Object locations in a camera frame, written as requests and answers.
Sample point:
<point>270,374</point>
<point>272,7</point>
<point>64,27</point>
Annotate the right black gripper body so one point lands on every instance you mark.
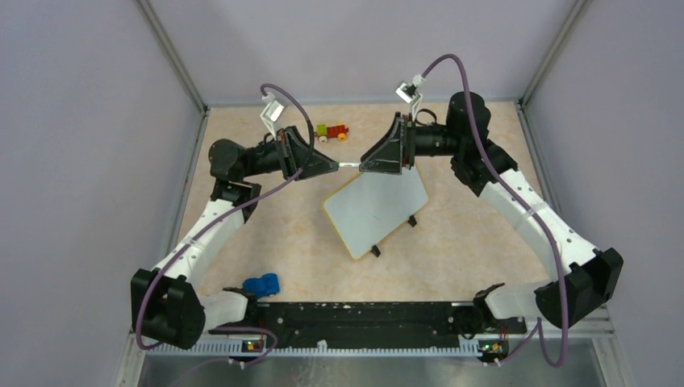
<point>408,140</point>

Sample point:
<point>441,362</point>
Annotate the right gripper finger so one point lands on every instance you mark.
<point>393,167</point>
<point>389,147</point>

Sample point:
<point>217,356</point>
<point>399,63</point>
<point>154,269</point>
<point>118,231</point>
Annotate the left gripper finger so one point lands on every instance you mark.
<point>304,155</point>
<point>316,169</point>

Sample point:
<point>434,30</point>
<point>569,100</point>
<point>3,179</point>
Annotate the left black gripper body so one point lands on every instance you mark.
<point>286,158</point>

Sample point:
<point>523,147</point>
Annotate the green white marker pen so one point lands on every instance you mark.
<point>354,165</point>

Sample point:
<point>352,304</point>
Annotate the yellow framed whiteboard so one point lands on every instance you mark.
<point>366,209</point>

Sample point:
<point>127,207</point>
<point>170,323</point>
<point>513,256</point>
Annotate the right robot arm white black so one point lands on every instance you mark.
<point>582,276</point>

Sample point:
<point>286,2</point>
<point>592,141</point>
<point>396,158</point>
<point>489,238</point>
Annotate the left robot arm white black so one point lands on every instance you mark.
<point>165,305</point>

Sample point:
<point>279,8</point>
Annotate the blue toy car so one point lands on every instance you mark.
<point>267,285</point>

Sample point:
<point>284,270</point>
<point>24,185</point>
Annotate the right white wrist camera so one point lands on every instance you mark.
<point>410,93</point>

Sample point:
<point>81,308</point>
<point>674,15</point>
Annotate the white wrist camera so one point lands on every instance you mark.
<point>410,93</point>
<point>271,113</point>

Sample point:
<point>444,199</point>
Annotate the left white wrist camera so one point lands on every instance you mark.
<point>271,113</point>

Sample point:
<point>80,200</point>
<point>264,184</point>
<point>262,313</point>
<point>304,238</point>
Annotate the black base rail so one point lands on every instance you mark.
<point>377,325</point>

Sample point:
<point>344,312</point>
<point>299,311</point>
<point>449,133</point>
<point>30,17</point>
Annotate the white slotted cable duct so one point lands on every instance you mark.
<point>235,348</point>

